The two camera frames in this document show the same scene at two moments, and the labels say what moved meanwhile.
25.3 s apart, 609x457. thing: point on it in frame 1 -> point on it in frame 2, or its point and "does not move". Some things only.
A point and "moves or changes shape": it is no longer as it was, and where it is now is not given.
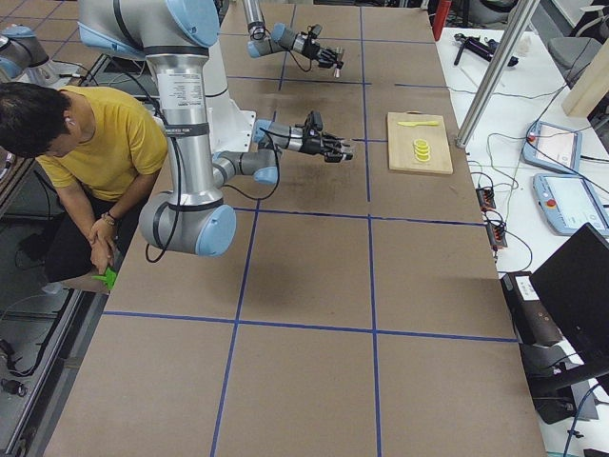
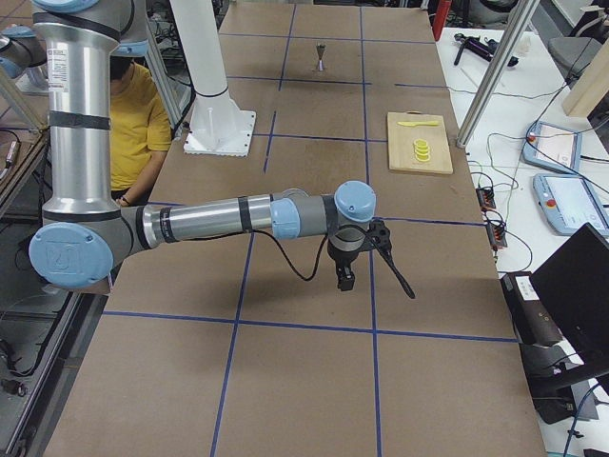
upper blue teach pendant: x=554 y=146 does not move
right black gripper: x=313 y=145 -> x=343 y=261
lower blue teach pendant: x=569 y=202 does not move
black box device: x=533 y=324 does not move
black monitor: x=574 y=286 does not move
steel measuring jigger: x=338 y=54 moves or changes shape
